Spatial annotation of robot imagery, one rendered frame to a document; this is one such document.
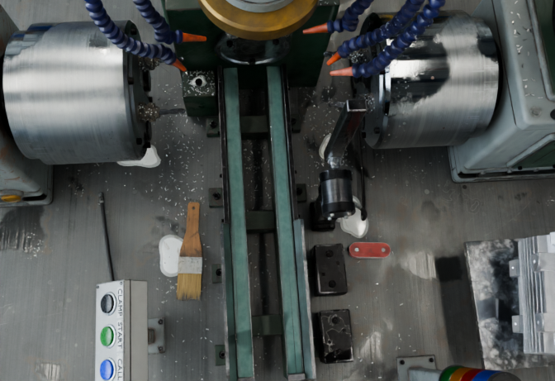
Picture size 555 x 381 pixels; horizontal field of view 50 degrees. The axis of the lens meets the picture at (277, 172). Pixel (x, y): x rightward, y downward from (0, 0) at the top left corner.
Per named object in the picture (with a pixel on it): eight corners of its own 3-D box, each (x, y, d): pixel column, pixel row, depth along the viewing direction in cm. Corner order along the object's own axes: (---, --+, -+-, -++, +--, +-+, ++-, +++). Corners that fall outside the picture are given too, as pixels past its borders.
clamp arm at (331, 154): (322, 149, 110) (345, 94, 86) (339, 148, 111) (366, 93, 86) (324, 167, 110) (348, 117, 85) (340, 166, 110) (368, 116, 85)
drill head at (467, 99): (310, 54, 125) (327, -15, 101) (499, 47, 128) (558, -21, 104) (321, 167, 118) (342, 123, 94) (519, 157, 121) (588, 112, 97)
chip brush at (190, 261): (182, 202, 126) (182, 202, 125) (206, 203, 126) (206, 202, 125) (176, 300, 120) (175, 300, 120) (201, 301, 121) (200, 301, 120)
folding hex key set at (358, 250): (388, 244, 126) (390, 242, 124) (388, 259, 125) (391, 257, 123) (347, 243, 126) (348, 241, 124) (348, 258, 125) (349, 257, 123)
